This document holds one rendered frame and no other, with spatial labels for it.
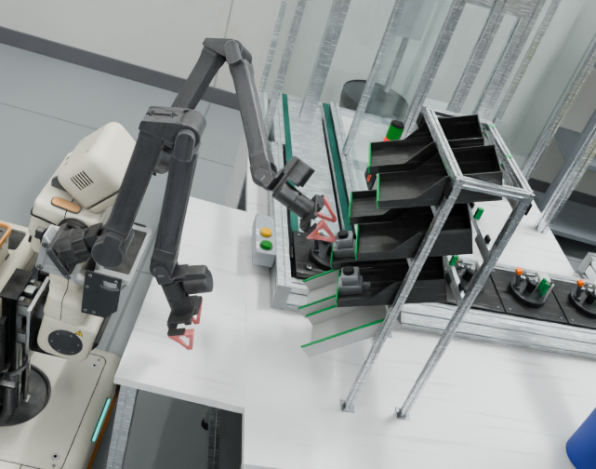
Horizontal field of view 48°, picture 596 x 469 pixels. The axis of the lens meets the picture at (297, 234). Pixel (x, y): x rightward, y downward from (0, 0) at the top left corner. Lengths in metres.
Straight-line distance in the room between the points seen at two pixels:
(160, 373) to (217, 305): 0.33
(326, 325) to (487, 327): 0.66
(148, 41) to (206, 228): 2.83
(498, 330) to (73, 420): 1.49
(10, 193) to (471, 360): 2.59
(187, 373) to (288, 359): 0.31
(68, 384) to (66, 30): 3.18
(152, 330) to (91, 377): 0.67
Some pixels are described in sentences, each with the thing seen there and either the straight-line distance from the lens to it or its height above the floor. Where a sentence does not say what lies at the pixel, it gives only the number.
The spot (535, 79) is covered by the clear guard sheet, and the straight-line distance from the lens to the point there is 3.47.
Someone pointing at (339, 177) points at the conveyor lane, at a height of 0.95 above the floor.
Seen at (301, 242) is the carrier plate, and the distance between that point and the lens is 2.31.
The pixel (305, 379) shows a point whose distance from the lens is 2.02.
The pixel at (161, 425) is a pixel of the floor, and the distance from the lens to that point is 2.89.
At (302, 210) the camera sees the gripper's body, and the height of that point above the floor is 1.32.
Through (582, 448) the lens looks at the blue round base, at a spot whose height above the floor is 0.93.
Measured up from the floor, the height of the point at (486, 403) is 0.86.
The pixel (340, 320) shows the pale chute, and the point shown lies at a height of 1.06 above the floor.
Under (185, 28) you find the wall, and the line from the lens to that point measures 4.99.
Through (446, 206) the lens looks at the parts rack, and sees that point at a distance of 1.54.
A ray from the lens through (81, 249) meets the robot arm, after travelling 1.71.
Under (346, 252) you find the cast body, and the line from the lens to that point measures 1.90.
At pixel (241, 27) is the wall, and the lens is 4.91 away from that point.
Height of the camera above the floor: 2.33
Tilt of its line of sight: 35 degrees down
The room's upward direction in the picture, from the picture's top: 19 degrees clockwise
